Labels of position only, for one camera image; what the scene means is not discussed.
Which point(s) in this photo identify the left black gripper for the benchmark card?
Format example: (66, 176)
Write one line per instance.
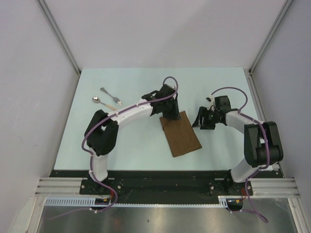
(175, 114)

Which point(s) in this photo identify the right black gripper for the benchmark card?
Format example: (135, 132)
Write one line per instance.
(203, 112)

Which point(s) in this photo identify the brown cloth napkin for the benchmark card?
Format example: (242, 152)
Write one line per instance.
(180, 135)

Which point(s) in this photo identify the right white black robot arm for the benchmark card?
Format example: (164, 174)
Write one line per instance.
(261, 141)

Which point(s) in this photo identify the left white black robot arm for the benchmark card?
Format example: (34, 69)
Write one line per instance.
(101, 134)

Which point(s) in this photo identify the silver metal fork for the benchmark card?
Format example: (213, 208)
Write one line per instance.
(115, 99)

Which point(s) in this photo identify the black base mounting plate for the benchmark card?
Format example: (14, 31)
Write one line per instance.
(157, 187)

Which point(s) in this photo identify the right aluminium frame post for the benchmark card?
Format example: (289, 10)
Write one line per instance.
(271, 34)

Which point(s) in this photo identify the aluminium frame post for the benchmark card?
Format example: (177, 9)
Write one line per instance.
(271, 34)
(58, 35)

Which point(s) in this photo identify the right side aluminium rail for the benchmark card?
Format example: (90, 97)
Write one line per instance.
(271, 131)

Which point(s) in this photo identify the aluminium rail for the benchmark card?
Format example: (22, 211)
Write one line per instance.
(271, 131)
(262, 187)

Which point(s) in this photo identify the spoon with wooden handle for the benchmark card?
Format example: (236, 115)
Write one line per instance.
(97, 100)

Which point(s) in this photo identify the front aluminium rail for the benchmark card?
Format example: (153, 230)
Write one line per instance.
(262, 187)

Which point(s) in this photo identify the left aluminium frame post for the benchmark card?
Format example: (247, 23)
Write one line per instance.
(58, 35)

